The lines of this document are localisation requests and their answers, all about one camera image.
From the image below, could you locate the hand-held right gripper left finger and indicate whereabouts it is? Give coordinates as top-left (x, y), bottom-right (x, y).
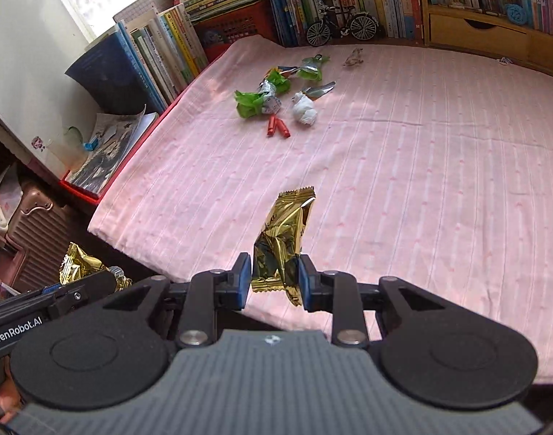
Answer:
top-left (102, 253), bottom-right (252, 349)

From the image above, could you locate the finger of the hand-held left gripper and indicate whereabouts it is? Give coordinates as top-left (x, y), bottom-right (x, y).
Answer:
top-left (47, 272), bottom-right (119, 320)

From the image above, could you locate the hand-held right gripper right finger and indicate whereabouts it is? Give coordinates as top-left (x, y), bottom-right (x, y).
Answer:
top-left (298, 254), bottom-right (449, 349)

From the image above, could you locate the gold foil wrapper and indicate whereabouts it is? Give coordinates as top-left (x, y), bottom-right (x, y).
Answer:
top-left (59, 241), bottom-right (132, 291)

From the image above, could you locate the gold foil snack packet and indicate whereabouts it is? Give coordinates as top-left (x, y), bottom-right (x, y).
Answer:
top-left (250, 185), bottom-right (316, 307)

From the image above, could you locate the white tissue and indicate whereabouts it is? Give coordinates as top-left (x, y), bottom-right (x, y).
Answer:
top-left (291, 91), bottom-right (318, 127)

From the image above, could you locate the row of thin picture books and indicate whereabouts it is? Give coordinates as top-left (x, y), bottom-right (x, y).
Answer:
top-left (113, 2), bottom-right (209, 114)

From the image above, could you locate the person's left hand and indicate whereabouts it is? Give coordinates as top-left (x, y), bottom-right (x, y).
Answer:
top-left (0, 360), bottom-right (26, 423)

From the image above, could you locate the rose gold suitcase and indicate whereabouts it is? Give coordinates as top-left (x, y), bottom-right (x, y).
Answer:
top-left (0, 177), bottom-right (100, 300)

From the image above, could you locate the red storage box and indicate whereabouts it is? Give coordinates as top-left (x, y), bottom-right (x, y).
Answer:
top-left (59, 95), bottom-right (191, 204)

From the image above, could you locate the pink striped bedsheet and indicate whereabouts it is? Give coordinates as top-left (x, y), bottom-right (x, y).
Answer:
top-left (87, 36), bottom-right (553, 384)

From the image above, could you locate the illustrated magazine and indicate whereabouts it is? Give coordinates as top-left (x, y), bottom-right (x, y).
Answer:
top-left (68, 104), bottom-right (159, 191)

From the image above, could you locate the clear glass cup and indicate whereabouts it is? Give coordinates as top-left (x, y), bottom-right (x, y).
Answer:
top-left (43, 136), bottom-right (84, 177)

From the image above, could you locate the large green crumpled wrapper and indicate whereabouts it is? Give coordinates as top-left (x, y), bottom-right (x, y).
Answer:
top-left (233, 79), bottom-right (284, 119)

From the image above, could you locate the silver foil wrapper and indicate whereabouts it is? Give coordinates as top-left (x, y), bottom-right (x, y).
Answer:
top-left (304, 82), bottom-right (337, 100)

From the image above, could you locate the yellow-green and blue wrapper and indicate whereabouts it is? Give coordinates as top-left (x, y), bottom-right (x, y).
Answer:
top-left (265, 66), bottom-right (300, 94)

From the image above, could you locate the large dark blue book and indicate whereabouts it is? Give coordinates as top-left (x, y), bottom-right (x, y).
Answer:
top-left (65, 32), bottom-right (150, 116)

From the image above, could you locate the green and silver wrapper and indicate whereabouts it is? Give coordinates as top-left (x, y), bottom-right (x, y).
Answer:
top-left (299, 54), bottom-right (330, 80)

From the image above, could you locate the clear plastic wrapper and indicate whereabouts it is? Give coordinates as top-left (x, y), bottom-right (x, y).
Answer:
top-left (342, 46), bottom-right (367, 68)

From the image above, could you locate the red plastic crate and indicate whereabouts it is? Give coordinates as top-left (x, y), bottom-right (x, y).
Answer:
top-left (192, 0), bottom-right (279, 62)

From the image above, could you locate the black toy bicycle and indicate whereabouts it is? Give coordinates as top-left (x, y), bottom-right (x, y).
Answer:
top-left (306, 4), bottom-right (381, 48)

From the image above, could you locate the wooden drawer organizer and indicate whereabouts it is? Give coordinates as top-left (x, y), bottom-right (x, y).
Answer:
top-left (421, 0), bottom-right (553, 84)

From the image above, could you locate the blue round ornament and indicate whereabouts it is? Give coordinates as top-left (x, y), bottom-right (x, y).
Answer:
top-left (505, 4), bottom-right (528, 25)

